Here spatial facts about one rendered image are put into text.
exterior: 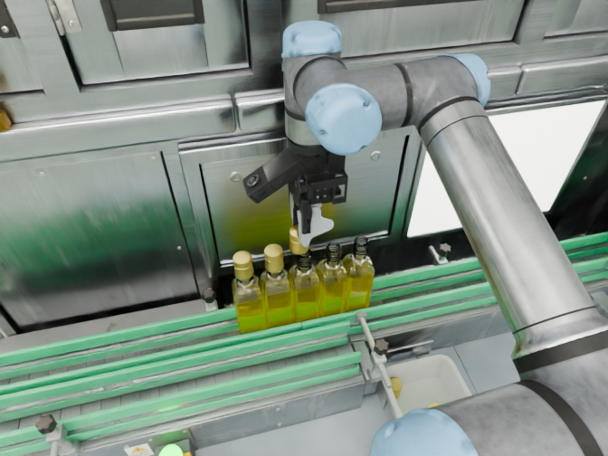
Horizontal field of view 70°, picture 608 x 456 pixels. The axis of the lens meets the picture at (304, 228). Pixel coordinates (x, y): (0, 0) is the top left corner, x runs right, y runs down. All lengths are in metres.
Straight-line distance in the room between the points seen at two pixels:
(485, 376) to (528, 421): 0.82
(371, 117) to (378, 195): 0.50
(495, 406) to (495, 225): 0.17
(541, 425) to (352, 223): 0.69
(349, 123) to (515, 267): 0.22
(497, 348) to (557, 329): 0.83
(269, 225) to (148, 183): 0.26
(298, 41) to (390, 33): 0.30
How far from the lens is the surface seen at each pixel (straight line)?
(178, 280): 1.08
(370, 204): 0.98
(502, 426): 0.39
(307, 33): 0.58
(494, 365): 1.23
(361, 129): 0.49
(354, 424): 1.08
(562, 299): 0.45
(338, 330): 0.96
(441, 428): 0.38
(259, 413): 0.97
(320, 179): 0.68
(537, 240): 0.46
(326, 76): 0.52
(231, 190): 0.86
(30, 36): 0.77
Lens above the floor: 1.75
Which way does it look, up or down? 44 degrees down
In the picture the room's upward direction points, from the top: straight up
